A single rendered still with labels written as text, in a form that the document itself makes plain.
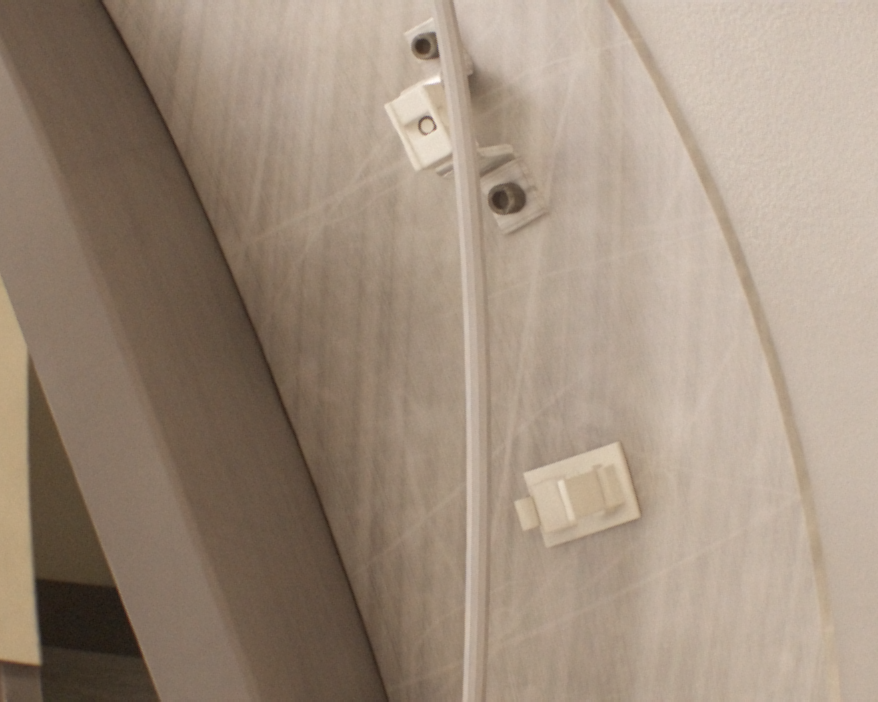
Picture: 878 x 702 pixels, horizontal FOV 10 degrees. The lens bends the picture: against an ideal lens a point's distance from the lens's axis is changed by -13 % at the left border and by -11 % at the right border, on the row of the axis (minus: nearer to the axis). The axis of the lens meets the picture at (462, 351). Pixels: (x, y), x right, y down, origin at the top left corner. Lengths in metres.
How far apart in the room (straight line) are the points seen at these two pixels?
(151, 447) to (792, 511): 0.13
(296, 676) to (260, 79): 0.12
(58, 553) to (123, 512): 5.57
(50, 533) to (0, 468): 0.61
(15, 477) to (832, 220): 5.01
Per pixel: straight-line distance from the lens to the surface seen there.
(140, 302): 1.03
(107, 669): 6.52
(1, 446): 5.98
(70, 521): 6.58
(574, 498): 1.00
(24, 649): 6.04
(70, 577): 6.60
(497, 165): 1.02
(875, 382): 0.99
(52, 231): 1.03
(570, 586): 1.03
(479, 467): 1.00
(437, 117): 1.01
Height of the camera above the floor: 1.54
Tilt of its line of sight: 10 degrees down
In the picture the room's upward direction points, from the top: 3 degrees clockwise
